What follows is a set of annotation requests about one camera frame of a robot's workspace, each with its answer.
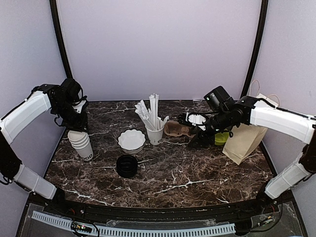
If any wrapped white straw bundle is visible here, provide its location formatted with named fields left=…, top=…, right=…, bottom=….
left=135, top=94, right=169, bottom=131

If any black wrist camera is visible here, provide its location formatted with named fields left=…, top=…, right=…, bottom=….
left=204, top=86, right=235, bottom=112
left=61, top=79, right=81, bottom=102

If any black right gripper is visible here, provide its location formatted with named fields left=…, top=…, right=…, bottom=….
left=188, top=109, right=232, bottom=148

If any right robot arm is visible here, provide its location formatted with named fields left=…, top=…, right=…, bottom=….
left=180, top=95, right=316, bottom=214

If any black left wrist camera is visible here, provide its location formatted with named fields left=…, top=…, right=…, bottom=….
left=61, top=79, right=81, bottom=102

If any white paper coffee cup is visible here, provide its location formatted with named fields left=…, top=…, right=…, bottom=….
left=67, top=130, right=89, bottom=146

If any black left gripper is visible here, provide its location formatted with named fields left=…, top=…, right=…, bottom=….
left=52, top=99, right=89, bottom=132

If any white paper cup with straws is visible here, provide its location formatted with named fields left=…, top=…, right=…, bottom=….
left=146, top=126, right=164, bottom=145

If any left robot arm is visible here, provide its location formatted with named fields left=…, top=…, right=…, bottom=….
left=0, top=79, right=88, bottom=215

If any brown cardboard cup carrier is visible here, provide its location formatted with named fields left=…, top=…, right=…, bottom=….
left=164, top=121, right=194, bottom=138

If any black left frame post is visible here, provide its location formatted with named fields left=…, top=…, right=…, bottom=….
left=49, top=0, right=73, bottom=79

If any stack of black lids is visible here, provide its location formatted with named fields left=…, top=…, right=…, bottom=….
left=116, top=155, right=138, bottom=178

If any white slotted cable duct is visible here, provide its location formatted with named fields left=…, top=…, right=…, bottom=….
left=32, top=210, right=236, bottom=237

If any black frame post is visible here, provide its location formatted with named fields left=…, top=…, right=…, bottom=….
left=240, top=0, right=269, bottom=98
left=49, top=0, right=73, bottom=79

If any white scalloped bowl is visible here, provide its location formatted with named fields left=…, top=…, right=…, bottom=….
left=118, top=129, right=146, bottom=154

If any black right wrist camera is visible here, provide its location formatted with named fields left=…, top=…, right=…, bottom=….
left=204, top=86, right=235, bottom=112

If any brown paper takeout bag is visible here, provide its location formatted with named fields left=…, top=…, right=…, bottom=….
left=222, top=79, right=281, bottom=165

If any lime green bowl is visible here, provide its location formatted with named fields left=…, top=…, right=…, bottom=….
left=214, top=132, right=229, bottom=146

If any stack of white paper cups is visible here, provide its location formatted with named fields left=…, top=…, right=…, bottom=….
left=71, top=139, right=93, bottom=161

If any black right frame post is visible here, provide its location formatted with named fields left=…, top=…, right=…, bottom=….
left=240, top=0, right=269, bottom=98

